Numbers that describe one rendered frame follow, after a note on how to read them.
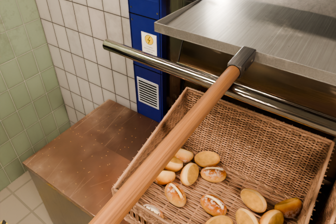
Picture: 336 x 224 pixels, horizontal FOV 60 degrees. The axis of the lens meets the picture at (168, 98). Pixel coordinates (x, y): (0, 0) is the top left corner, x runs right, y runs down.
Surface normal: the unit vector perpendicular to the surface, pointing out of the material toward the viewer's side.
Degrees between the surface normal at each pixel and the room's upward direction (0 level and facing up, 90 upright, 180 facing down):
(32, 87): 90
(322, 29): 2
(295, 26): 2
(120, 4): 90
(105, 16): 90
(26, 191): 0
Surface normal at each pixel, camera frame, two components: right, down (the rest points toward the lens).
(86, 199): 0.00, -0.79
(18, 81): 0.83, 0.35
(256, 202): -0.57, -0.18
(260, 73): -0.53, 0.21
